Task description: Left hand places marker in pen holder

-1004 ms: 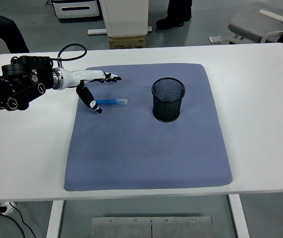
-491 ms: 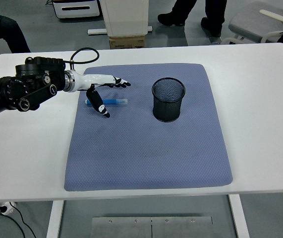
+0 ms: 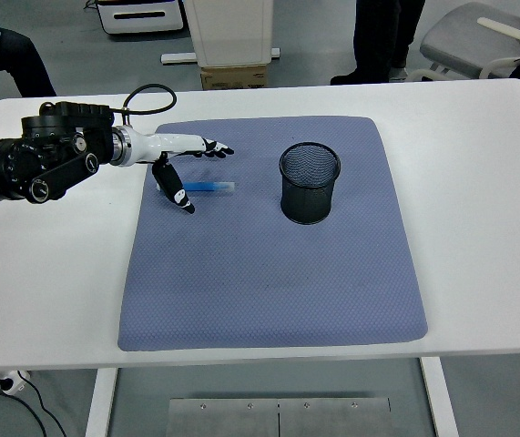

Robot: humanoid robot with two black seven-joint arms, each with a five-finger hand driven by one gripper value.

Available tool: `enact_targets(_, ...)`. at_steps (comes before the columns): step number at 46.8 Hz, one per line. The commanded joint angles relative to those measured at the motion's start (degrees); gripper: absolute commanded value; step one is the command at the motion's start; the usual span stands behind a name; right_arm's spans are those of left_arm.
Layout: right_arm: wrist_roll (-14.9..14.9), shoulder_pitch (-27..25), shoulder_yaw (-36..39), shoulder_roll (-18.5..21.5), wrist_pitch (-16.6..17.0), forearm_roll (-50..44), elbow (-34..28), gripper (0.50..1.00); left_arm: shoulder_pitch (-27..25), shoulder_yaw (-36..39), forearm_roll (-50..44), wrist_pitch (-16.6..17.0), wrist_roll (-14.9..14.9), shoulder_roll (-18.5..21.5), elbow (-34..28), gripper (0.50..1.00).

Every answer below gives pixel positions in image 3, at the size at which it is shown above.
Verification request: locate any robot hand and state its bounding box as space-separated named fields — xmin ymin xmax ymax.
xmin=129 ymin=132 xmax=236 ymax=215

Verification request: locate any grey chair with white armrests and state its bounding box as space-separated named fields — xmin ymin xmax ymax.
xmin=419 ymin=0 xmax=520 ymax=83

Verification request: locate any white table leg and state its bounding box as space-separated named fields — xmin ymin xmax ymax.
xmin=420 ymin=356 xmax=460 ymax=437
xmin=84 ymin=367 xmax=118 ymax=437

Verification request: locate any black mesh pen holder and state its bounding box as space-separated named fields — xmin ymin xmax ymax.
xmin=279 ymin=141 xmax=342 ymax=225

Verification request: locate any blue-grey quilted mat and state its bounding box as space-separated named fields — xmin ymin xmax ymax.
xmin=117 ymin=116 xmax=429 ymax=352

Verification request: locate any person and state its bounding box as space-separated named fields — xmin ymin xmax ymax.
xmin=330 ymin=0 xmax=427 ymax=86
xmin=0 ymin=0 xmax=58 ymax=115

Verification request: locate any blue marker pen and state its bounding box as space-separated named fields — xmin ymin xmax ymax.
xmin=156 ymin=180 xmax=237 ymax=195

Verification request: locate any white box appliance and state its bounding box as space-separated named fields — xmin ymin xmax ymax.
xmin=95 ymin=0 xmax=184 ymax=36

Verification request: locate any brown cardboard box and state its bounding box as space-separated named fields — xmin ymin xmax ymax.
xmin=199 ymin=65 xmax=269 ymax=91

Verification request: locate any white power strip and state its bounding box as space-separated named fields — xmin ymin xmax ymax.
xmin=0 ymin=369 xmax=31 ymax=395

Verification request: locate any white pedestal unit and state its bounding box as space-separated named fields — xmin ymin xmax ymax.
xmin=160 ymin=0 xmax=282 ymax=69

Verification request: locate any black floor cable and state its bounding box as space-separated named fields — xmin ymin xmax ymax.
xmin=0 ymin=372 xmax=67 ymax=437

